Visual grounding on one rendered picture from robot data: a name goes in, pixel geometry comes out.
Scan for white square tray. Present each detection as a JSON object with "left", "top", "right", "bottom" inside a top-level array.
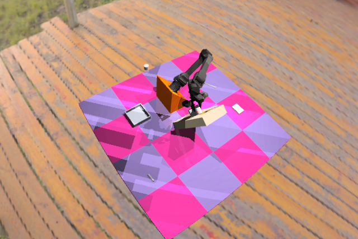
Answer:
[{"left": 125, "top": 103, "right": 151, "bottom": 127}]

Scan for white cylinder with slot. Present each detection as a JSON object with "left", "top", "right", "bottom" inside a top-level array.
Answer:
[{"left": 195, "top": 107, "right": 202, "bottom": 115}]

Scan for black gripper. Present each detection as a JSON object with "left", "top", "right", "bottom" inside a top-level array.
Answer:
[{"left": 182, "top": 91, "right": 209, "bottom": 112}]

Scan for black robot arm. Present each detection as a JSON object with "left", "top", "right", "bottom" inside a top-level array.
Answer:
[{"left": 168, "top": 49, "right": 213, "bottom": 104}]

